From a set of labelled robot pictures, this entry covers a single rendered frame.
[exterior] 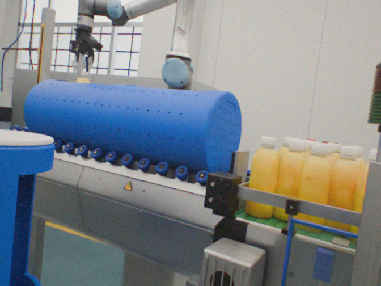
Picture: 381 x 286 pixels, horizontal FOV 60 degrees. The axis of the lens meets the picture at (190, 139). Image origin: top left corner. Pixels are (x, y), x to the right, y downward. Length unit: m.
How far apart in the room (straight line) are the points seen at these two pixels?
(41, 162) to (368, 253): 0.71
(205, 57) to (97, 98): 2.98
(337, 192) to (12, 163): 0.75
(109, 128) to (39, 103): 0.40
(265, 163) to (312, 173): 0.12
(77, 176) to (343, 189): 0.91
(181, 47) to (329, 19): 2.66
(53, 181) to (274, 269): 0.92
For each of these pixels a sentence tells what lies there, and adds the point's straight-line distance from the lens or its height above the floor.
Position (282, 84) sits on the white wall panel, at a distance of 3.83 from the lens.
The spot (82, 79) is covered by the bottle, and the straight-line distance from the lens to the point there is 1.56.
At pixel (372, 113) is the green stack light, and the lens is 0.61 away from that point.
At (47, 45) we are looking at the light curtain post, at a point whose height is 1.47.
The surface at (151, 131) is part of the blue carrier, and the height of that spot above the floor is 1.08.
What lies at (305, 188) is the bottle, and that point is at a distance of 0.84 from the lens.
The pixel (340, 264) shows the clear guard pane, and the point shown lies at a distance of 0.75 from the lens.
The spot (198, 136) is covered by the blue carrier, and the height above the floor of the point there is 1.08.
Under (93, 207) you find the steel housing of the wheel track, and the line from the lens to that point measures 1.28.
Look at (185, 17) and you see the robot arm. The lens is 1.48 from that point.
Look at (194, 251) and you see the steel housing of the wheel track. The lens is 1.07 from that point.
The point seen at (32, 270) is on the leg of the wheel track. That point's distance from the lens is 1.94.
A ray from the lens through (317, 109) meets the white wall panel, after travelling 3.76.
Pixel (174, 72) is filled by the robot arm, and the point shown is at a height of 1.32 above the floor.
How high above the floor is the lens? 1.13
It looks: 4 degrees down
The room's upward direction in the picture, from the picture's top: 7 degrees clockwise
